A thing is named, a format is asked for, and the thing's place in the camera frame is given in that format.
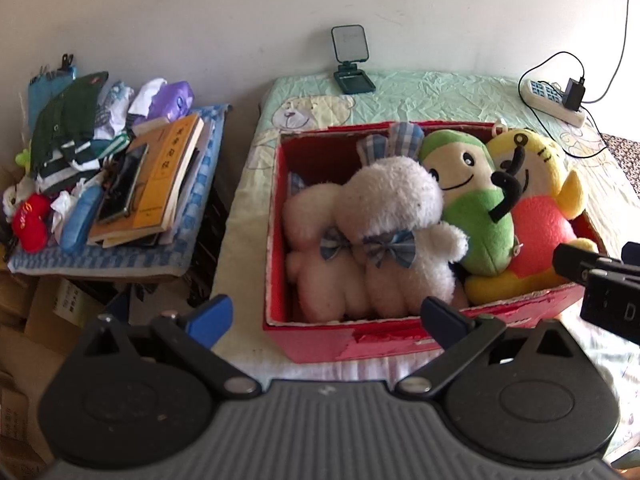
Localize black smartphone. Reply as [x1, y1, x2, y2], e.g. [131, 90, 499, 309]
[96, 144, 149, 224]

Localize pink plush bear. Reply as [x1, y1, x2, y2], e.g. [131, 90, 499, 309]
[282, 183, 370, 323]

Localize brown patterned blanket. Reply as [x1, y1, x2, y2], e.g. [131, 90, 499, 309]
[603, 134, 640, 195]

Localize black charger adapter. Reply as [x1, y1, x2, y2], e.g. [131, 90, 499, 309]
[562, 77, 586, 112]

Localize green plush doll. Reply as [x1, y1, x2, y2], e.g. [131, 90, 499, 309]
[419, 129, 525, 278]

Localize white power cord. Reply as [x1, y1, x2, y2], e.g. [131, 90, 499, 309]
[581, 0, 637, 105]

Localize red small plush toy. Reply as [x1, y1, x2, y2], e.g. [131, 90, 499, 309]
[12, 193, 51, 254]

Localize cartoon print bed sheet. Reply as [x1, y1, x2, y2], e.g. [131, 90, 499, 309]
[209, 69, 640, 466]

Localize cardboard boxes under table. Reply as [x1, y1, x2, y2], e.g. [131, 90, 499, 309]
[1, 276, 94, 464]

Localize black charger cable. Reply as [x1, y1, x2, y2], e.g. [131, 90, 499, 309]
[517, 50, 610, 161]

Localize white plush bunny blue bow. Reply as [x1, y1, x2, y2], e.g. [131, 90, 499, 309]
[334, 122, 469, 318]

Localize blue pencil pouch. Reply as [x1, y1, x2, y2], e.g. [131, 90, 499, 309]
[27, 53, 77, 133]

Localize yellow book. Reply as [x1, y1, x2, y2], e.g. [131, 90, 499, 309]
[88, 114, 204, 248]

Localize phone stand with mirror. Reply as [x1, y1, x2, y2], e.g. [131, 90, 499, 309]
[331, 24, 376, 96]

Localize purple tissue pack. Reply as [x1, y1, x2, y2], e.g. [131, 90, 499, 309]
[146, 81, 194, 122]

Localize white power strip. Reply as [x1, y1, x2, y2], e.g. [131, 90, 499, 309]
[521, 79, 586, 128]

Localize small white plush bunny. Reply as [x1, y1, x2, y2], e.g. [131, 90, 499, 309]
[288, 172, 307, 197]

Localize blue glasses case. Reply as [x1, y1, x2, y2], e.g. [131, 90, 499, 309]
[60, 185, 103, 255]

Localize red cardboard box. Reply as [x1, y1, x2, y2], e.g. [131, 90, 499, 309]
[264, 122, 600, 363]

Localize yellow tiger plush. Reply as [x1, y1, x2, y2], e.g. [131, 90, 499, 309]
[464, 129, 598, 304]

